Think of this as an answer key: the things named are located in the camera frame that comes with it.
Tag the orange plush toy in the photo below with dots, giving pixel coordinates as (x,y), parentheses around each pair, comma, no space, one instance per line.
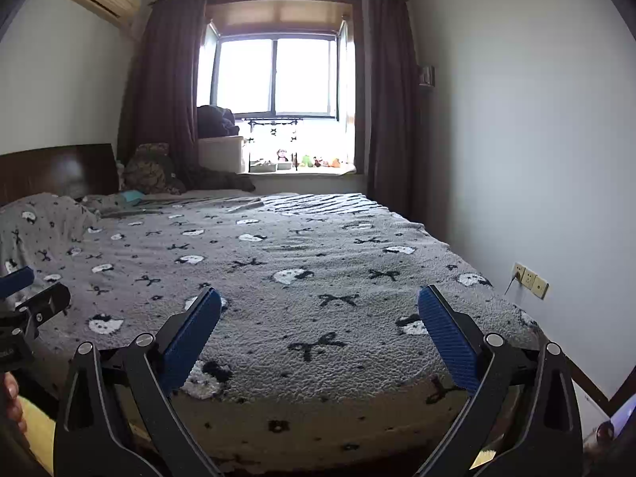
(336,162)

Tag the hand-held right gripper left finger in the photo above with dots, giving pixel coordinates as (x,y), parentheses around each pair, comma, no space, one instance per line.
(196,338)

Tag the grey printed fleece blanket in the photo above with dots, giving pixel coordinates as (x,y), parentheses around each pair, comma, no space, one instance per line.
(298,283)

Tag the beige wall socket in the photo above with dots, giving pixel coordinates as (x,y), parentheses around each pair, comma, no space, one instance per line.
(519,272)
(540,288)

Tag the dark clothes pile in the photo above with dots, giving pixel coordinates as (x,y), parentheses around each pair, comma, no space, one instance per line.
(216,119)

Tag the brown curtain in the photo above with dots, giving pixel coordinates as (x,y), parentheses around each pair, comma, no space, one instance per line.
(166,89)
(392,104)

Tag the white storage box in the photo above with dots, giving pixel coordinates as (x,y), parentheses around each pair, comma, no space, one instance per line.
(221,154)

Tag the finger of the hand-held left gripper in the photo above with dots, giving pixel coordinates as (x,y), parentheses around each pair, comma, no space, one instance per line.
(47,300)
(15,280)

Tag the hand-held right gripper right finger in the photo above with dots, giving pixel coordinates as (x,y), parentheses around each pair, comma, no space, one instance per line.
(447,338)

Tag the brown monkey plush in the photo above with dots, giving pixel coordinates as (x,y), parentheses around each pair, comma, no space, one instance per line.
(282,159)

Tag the small wall shelf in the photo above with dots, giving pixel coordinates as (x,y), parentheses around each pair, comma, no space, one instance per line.
(427,74)

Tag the grey printed pillow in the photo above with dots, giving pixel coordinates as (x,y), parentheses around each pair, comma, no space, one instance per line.
(44,228)

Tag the person's left hand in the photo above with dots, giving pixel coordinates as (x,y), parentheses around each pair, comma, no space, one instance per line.
(11,402)

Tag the purple glossy object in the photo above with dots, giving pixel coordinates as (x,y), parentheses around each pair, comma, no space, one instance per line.
(616,422)

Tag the dark cloth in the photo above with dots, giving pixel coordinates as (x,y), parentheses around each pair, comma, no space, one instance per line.
(218,179)

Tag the window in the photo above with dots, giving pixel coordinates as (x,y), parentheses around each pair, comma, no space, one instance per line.
(276,74)

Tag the black hanging rack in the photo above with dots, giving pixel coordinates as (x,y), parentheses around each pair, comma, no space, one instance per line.
(273,121)

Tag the teal cloth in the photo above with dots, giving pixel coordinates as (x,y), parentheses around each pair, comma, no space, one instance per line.
(131,196)

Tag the dark wooden headboard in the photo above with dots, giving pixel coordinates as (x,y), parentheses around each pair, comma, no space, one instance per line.
(54,171)

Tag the camouflage patterned pillow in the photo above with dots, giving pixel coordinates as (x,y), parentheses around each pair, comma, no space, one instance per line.
(151,169)

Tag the green plush toy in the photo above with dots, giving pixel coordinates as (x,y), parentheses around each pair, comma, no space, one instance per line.
(306,161)

